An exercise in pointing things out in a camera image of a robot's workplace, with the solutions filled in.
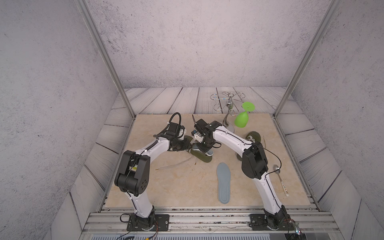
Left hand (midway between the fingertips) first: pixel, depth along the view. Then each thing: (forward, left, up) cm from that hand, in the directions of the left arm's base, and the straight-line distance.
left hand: (191, 146), depth 92 cm
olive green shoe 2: (+10, -43, -5) cm, 44 cm away
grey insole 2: (-13, -19, -10) cm, 25 cm away
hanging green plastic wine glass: (+14, -32, +10) cm, 36 cm away
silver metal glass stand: (+17, -23, +17) cm, 33 cm away
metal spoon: (-12, -51, -8) cm, 53 cm away
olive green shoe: (-2, -2, -3) cm, 5 cm away
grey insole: (-3, -2, +5) cm, 6 cm away
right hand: (-2, -7, -2) cm, 7 cm away
